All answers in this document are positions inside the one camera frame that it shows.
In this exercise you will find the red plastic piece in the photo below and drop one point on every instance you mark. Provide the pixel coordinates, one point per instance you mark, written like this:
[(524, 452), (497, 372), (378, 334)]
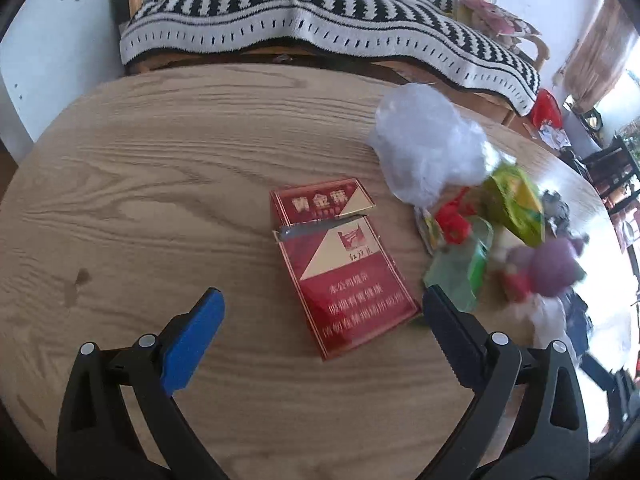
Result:
[(452, 220)]

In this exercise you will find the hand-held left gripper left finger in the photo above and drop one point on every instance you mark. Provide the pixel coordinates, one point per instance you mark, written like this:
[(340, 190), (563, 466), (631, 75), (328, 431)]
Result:
[(195, 340)]

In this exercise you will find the dark blue cloth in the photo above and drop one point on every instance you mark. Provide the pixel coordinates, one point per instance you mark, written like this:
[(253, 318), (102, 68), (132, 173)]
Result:
[(577, 320)]

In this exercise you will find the brown curtain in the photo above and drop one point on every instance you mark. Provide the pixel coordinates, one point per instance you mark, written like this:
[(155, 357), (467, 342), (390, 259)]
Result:
[(597, 50)]

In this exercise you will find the pink floral cushion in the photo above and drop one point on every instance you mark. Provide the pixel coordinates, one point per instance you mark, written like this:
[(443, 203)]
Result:
[(492, 17)]

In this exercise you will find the black white striped blanket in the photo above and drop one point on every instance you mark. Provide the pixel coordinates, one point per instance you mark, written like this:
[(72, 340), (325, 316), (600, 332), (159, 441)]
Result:
[(300, 5)]

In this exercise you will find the red bag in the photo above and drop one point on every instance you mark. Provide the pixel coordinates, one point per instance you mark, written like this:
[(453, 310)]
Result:
[(545, 107)]

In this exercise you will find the small red packet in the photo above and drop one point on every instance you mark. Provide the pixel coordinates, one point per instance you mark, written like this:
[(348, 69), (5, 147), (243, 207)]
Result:
[(517, 285)]

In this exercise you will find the black side table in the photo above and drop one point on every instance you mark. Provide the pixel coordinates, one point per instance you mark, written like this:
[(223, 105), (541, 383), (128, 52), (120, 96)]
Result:
[(612, 170)]

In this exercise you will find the green yellow snack wrapper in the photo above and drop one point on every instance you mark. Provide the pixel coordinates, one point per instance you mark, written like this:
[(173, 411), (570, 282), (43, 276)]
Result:
[(515, 205)]

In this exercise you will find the purple plush toy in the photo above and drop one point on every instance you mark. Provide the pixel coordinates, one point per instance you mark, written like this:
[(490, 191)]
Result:
[(550, 265)]

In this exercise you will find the white plastic bag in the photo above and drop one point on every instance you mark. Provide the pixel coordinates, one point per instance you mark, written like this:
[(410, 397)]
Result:
[(425, 145)]

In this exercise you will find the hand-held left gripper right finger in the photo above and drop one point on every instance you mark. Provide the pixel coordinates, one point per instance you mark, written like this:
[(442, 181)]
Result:
[(447, 327)]

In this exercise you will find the grey paper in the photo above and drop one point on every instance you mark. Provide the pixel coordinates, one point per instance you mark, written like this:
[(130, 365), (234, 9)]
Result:
[(557, 210)]

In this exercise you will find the small yellow wrapper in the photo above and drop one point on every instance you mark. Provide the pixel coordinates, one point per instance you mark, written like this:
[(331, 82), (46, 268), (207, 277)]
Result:
[(429, 230)]

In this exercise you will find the red cigarette pack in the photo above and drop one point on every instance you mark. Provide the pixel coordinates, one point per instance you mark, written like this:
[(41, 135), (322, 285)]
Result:
[(345, 290)]

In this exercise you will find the clear green wrapper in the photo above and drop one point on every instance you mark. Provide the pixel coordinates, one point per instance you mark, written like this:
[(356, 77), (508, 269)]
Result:
[(460, 275)]

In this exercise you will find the white tissue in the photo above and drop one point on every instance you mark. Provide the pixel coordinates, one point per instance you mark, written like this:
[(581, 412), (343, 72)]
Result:
[(550, 317)]

